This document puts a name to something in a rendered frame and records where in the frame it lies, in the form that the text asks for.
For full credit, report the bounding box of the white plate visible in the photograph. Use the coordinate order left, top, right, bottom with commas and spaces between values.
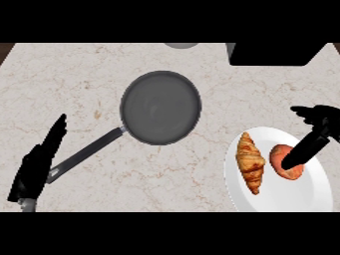
224, 126, 335, 213

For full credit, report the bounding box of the grey round object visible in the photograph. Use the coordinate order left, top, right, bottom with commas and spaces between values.
165, 43, 199, 50

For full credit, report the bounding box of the dark grey frying pan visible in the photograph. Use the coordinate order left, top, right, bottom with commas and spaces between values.
45, 70, 203, 185

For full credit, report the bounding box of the golden brown croissant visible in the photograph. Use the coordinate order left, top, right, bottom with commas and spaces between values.
236, 131, 267, 196

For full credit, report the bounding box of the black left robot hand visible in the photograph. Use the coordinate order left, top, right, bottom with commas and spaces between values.
7, 113, 70, 203

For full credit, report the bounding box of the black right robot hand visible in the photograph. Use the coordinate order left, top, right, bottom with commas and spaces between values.
280, 105, 340, 170

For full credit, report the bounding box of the black appliance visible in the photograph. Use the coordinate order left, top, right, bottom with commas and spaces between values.
226, 43, 329, 67

